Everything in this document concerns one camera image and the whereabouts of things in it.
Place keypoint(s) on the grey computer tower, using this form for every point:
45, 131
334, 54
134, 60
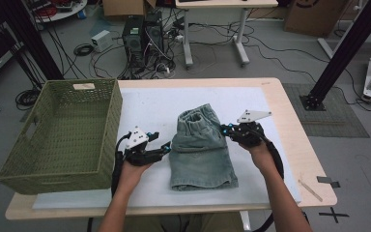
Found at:
154, 32

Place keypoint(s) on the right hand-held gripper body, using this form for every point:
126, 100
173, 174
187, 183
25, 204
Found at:
249, 135

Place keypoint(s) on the person's olive trousers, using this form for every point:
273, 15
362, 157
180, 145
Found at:
212, 224

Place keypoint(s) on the white power adapter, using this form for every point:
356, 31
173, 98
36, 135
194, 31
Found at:
164, 68

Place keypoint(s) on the grey floor mat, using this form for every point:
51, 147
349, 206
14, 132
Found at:
331, 122

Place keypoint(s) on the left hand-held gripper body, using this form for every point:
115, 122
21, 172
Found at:
141, 157

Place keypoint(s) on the large cardboard box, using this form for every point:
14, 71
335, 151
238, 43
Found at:
315, 17

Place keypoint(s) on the person's left hand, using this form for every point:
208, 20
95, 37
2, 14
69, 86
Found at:
132, 175

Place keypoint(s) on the black tape cross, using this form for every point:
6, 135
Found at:
334, 214

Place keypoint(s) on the white-legged wooden desk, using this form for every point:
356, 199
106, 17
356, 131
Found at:
238, 4

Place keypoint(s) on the black tape strip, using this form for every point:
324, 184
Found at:
327, 180

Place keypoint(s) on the round white table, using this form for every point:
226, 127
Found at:
71, 13

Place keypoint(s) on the black computer tower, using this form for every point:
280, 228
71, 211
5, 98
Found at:
133, 45

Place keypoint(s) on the small cardboard box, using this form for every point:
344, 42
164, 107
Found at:
122, 7

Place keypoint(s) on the white foam mat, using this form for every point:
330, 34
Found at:
161, 103

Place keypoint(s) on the black metal stand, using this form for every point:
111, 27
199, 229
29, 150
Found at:
344, 54
32, 42

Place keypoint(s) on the white table leg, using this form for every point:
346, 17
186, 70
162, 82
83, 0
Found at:
244, 220

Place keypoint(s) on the light blue denim shorts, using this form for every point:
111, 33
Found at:
199, 161

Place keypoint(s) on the person's right hand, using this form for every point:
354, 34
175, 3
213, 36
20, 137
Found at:
262, 158

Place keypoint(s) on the thin wooden stick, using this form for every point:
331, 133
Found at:
310, 190

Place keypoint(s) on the green woven basket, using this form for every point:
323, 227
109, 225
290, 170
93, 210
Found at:
106, 145

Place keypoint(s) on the white box device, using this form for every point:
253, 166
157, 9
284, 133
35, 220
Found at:
101, 40

